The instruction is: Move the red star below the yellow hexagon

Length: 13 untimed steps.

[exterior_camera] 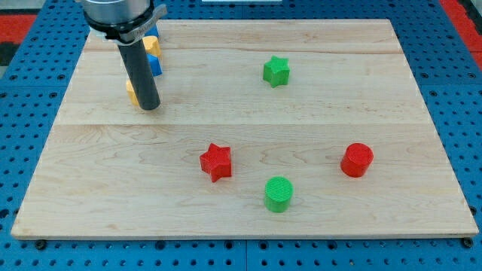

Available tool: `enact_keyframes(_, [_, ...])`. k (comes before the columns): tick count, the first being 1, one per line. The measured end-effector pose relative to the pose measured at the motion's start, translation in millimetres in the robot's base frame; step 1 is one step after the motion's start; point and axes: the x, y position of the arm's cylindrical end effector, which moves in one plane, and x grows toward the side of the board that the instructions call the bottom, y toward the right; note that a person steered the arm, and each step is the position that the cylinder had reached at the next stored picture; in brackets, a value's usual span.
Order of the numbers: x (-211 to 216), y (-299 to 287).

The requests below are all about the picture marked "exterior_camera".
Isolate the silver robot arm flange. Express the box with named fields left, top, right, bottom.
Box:
left=80, top=0, right=167, bottom=46

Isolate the red star block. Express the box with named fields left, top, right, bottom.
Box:
left=200, top=143, right=232, bottom=183

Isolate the green star block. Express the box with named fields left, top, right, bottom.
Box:
left=263, top=56, right=291, bottom=88

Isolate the yellow hexagon block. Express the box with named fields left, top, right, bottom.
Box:
left=142, top=35, right=162, bottom=59

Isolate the wooden board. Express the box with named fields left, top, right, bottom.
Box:
left=11, top=19, right=478, bottom=240

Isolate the green cylinder block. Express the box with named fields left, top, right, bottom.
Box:
left=264, top=176, right=294, bottom=213

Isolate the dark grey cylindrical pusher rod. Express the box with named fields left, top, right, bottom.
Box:
left=118, top=41, right=160, bottom=111

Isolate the blue block near rod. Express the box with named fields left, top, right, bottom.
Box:
left=147, top=53, right=163, bottom=77

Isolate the yellow block behind rod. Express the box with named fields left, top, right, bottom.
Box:
left=126, top=79, right=139, bottom=106

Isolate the red cylinder block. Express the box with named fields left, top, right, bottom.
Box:
left=340, top=142, right=374, bottom=178

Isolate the blue block under flange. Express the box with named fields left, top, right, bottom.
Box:
left=145, top=25, right=159, bottom=38

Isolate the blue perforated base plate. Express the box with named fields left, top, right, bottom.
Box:
left=1, top=1, right=481, bottom=270

